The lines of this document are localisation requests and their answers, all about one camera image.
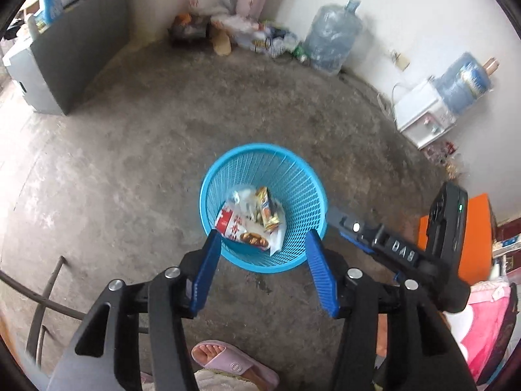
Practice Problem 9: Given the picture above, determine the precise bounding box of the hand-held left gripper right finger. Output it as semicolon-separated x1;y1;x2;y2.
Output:
305;229;477;391

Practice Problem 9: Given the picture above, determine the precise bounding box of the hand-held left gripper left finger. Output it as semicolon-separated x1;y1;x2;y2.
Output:
47;229;222;391

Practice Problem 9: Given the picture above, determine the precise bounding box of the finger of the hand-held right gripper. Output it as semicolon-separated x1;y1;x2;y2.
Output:
327;207;385;255

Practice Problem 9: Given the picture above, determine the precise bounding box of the red and white snack bag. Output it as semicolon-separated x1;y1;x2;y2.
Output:
214;204;272;252

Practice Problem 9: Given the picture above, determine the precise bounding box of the blue mesh wastebasket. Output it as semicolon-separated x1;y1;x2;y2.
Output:
199;143;329;273

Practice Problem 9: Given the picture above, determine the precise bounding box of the yellow snack packet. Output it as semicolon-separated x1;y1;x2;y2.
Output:
254;186;284;231

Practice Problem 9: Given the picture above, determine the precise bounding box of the orange stool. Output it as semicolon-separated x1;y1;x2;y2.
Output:
418;194;494;284

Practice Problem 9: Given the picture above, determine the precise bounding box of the person's foot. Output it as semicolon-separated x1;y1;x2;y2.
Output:
199;344;229;370

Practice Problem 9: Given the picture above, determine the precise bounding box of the pink cloth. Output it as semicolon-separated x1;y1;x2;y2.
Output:
442;281;518;384

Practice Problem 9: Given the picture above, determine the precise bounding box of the pink slipper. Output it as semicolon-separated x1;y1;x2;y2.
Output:
191;340;281;391

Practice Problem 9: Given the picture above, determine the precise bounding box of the white water dispenser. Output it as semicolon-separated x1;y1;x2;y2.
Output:
393;77;457;150

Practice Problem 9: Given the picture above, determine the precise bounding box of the blue labelled water jug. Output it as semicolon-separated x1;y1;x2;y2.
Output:
433;52;496;117

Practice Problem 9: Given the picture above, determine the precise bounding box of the clear blue water jug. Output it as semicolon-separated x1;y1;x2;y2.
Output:
304;0;364;75

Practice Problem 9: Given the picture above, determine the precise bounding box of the floor litter pile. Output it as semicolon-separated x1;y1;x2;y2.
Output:
232;18;311;64

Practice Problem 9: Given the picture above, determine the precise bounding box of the brown cardboard piece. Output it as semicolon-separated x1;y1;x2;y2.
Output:
209;26;233;56

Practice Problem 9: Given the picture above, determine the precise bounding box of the dark snack package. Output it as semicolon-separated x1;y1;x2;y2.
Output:
169;14;212;46

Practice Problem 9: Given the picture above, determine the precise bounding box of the grey cabinet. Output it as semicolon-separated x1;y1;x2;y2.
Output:
2;0;131;117

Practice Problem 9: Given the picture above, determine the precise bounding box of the blue bottle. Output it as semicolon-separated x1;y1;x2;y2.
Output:
35;0;64;25

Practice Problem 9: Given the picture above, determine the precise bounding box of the white cable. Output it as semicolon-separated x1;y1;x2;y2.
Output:
378;82;408;123

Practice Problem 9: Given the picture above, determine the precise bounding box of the metal chair frame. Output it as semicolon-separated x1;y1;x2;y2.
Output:
0;256;89;368

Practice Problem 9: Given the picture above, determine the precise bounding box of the white wall socket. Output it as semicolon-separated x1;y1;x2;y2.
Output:
388;49;410;71

